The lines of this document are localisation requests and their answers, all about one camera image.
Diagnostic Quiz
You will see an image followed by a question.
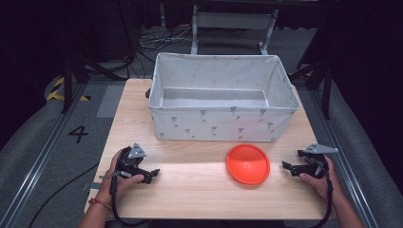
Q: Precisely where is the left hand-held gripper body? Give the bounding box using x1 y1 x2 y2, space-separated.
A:
114 142 154 185

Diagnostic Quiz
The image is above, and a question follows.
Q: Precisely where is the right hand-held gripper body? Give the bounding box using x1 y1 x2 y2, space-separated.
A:
297 142 339 180

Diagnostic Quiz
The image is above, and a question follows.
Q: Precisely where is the orange round plastic plate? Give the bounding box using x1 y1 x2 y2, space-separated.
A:
225 143 271 186

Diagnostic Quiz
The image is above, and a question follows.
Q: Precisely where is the grey patterned fabric storage box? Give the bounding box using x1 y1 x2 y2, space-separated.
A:
144 51 301 143

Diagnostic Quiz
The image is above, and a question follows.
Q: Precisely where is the person's right hand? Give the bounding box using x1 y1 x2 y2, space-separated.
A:
297 155 345 202

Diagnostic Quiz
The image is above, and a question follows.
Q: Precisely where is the person's left hand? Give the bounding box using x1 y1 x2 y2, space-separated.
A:
94 148 145 207

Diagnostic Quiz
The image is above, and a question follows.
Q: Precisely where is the black metal stand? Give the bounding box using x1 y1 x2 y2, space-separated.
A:
287 59 335 121
61 51 128 114

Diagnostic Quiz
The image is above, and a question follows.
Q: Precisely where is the grey metal stand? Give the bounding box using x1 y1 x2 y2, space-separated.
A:
190 4 280 57

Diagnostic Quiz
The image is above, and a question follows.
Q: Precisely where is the grey metal floor rail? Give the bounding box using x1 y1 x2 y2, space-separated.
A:
307 88 380 228
0 83 89 228

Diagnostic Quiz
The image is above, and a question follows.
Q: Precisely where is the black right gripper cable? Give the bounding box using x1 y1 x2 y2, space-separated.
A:
312 175 335 228

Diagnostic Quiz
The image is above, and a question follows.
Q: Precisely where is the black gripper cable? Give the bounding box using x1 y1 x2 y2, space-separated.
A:
98 170 150 228
312 175 335 228

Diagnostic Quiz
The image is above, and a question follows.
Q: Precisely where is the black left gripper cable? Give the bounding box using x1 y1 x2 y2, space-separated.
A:
98 170 150 228

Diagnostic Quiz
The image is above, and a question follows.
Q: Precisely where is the red string bracelet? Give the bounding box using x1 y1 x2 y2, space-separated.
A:
87 197 113 211

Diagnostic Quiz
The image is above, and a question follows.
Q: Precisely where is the black floor cable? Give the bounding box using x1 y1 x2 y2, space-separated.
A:
28 161 101 228

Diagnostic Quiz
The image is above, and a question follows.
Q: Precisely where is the bundle of floor cables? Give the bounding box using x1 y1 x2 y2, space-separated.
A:
135 24 194 53

